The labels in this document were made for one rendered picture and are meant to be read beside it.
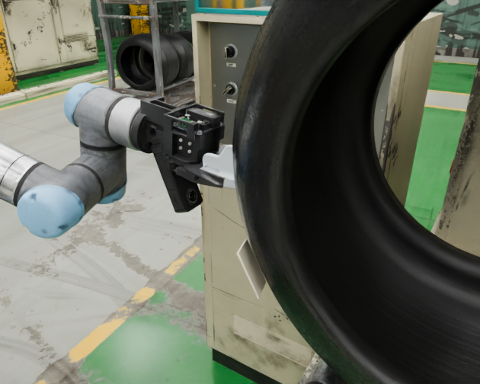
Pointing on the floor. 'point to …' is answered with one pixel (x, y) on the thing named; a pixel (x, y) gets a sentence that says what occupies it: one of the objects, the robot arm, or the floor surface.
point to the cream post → (475, 161)
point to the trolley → (152, 57)
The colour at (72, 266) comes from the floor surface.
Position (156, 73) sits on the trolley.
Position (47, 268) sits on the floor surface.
